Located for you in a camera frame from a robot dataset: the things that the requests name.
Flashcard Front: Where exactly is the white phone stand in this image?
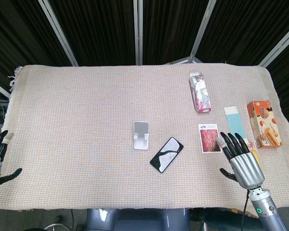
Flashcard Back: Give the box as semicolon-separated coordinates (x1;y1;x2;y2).
133;121;151;151

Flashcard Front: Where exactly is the teal and white paper strip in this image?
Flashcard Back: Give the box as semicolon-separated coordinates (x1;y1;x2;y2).
223;105;249;145

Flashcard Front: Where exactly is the yellow flat card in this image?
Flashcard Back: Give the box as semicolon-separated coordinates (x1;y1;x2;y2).
250;149;261;167

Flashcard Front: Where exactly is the beige woven tablecloth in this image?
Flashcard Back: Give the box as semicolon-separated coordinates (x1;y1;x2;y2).
0;63;289;213

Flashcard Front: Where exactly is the orange biscuit box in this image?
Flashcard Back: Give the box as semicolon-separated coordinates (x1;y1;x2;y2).
246;100;283;149

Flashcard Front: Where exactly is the round metal stool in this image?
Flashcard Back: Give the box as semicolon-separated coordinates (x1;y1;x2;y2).
43;215;72;231

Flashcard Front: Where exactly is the blue-grey robot torso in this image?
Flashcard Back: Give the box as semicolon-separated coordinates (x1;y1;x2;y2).
86;207;191;231

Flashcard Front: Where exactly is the pink snack box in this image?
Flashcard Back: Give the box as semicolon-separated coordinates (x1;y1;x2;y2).
188;72;212;114

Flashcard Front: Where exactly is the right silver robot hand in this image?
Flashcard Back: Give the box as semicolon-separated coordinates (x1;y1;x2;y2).
216;131;266;190

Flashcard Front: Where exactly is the black smartphone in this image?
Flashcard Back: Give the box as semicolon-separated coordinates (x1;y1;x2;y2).
149;136;184;174

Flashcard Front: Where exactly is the postcard with red picture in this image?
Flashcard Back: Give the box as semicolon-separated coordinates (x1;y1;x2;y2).
197;123;223;154

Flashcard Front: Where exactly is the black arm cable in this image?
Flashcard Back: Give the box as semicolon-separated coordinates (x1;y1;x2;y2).
240;189;250;231

